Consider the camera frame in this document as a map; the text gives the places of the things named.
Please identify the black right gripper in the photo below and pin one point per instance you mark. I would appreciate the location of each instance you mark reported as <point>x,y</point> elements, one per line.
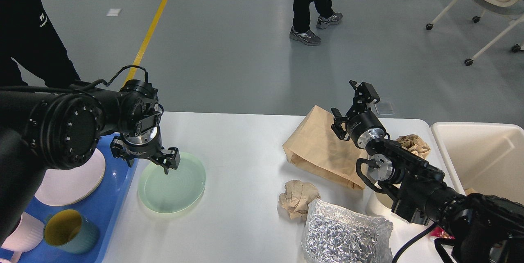
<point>362,125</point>

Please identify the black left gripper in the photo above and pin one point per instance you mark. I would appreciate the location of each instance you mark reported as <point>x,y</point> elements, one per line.
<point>146,145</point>

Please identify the brown paper ball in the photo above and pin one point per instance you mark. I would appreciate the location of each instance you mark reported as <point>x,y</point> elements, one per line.
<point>296,198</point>

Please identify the green mug yellow inside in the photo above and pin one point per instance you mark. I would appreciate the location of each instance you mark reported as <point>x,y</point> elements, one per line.
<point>70,231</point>

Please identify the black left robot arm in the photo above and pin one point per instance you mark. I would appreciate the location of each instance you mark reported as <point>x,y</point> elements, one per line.
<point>59,128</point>

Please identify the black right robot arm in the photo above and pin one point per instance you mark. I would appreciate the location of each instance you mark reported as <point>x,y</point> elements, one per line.
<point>484,228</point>

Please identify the white cup under arm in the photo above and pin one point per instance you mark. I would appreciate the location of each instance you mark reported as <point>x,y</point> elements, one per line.
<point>379,205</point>

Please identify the brown paper bag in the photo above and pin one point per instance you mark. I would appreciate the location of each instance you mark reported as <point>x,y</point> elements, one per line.
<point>315,148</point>

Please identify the light green plate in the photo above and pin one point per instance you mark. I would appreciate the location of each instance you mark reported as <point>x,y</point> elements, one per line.
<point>175,191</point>

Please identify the blue plastic tray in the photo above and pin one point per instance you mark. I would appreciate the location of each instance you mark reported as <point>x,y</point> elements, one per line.
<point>101,207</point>

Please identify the crumpled paper ball right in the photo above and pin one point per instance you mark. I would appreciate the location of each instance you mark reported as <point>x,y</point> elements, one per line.
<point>415,144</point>

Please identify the pink plate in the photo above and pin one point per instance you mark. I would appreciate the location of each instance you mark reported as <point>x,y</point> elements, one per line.
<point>65,187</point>

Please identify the silver foil bubble bag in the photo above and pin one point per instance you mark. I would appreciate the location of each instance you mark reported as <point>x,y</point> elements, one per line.
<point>334,234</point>

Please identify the pink mug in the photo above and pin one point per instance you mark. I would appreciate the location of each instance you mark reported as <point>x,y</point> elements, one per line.
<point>25,237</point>

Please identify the white plastic bin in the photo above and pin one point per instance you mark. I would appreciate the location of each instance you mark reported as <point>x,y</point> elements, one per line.
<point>487,158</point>

